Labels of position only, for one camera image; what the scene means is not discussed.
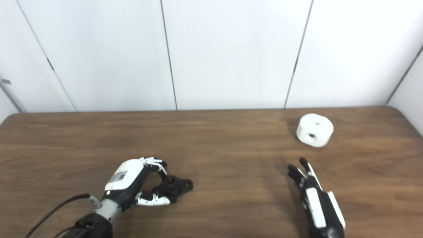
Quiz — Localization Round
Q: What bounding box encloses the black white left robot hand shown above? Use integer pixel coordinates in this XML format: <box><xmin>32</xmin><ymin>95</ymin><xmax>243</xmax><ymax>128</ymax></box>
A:
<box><xmin>102</xmin><ymin>157</ymin><xmax>172</xmax><ymax>211</ymax></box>

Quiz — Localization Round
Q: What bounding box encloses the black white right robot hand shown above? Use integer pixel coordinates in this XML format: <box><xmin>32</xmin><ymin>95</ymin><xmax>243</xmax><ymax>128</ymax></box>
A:
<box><xmin>287</xmin><ymin>157</ymin><xmax>347</xmax><ymax>238</ymax></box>

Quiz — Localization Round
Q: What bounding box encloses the black flanged holder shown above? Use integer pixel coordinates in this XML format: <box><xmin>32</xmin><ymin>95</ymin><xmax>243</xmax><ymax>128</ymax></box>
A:
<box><xmin>152</xmin><ymin>176</ymin><xmax>194</xmax><ymax>204</ymax></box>

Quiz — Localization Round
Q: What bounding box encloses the round white piece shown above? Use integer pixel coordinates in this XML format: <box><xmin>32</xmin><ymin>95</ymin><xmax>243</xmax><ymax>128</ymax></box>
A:
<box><xmin>296</xmin><ymin>113</ymin><xmax>334</xmax><ymax>148</ymax></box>

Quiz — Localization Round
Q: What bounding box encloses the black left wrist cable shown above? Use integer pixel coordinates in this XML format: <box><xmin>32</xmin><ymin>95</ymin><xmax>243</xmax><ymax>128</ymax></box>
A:
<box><xmin>23</xmin><ymin>193</ymin><xmax>100</xmax><ymax>238</ymax></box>

